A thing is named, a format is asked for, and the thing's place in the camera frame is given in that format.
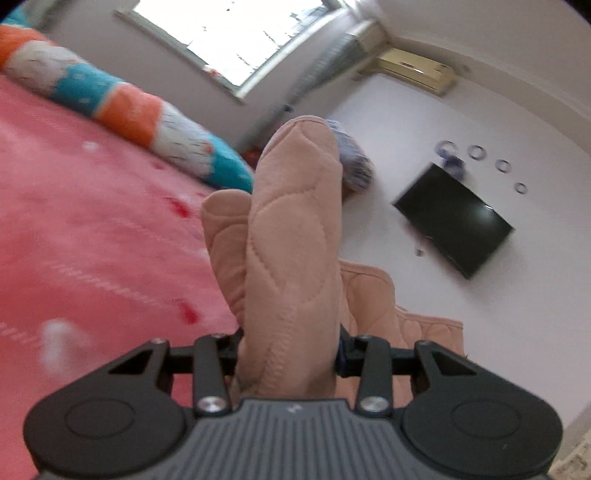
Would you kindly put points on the window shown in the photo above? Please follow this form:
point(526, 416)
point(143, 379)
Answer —
point(221, 32)

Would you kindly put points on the long teal orange bolster pillow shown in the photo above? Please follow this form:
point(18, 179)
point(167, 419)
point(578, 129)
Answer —
point(138, 110)

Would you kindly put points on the beige wall air conditioner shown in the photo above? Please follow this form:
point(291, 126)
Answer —
point(415, 69)

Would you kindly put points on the pink heart-print bed blanket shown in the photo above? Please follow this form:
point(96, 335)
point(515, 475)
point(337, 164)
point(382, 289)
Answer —
point(92, 221)

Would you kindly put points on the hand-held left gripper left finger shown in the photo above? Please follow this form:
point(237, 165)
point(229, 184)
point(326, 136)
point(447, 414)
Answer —
point(207, 369)

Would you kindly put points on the grey checked curtain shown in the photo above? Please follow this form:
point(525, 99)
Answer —
point(332, 55)

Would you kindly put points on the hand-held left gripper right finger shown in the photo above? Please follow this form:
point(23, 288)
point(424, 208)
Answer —
point(375, 367)

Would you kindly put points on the black wall television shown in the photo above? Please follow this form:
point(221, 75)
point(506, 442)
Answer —
point(452, 219)

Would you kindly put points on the grey-blue folded blanket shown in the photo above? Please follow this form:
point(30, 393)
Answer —
point(355, 166)

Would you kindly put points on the pink quilted fleece garment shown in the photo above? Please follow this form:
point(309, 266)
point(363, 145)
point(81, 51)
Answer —
point(291, 240)

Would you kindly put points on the blue wall ornament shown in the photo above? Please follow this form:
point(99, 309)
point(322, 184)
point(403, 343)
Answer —
point(453, 167)

